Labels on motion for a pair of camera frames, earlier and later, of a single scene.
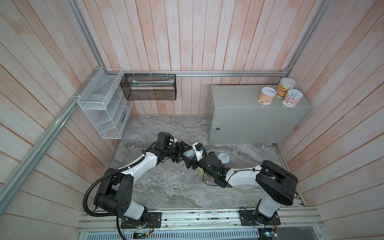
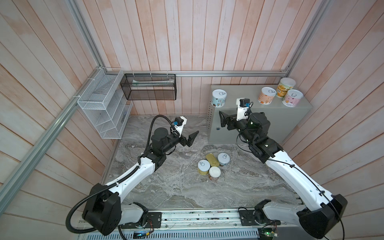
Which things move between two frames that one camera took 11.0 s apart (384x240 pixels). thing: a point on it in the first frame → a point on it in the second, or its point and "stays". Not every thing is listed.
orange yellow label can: (285, 84) stays
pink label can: (293, 98) stays
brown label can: (266, 95) stays
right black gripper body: (202, 164) → (240, 126)
